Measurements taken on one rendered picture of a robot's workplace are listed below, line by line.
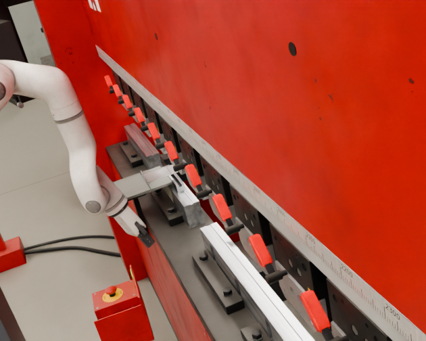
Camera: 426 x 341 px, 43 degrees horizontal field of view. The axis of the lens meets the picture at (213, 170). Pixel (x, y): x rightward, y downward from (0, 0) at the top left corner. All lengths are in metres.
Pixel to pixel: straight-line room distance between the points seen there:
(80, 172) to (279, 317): 0.72
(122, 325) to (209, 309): 0.36
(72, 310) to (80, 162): 1.76
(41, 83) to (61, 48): 1.18
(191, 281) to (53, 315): 1.75
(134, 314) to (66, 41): 1.49
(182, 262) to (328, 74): 1.25
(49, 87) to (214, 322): 0.81
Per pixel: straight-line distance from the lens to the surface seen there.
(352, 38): 0.58
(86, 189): 1.66
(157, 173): 2.14
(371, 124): 0.59
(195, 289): 1.67
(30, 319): 3.41
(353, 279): 0.78
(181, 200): 1.96
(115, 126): 2.92
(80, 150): 1.68
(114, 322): 1.81
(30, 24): 8.84
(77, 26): 2.80
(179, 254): 1.85
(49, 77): 1.63
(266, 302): 1.42
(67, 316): 3.30
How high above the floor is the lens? 1.88
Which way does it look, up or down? 25 degrees down
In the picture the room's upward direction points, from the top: 13 degrees counter-clockwise
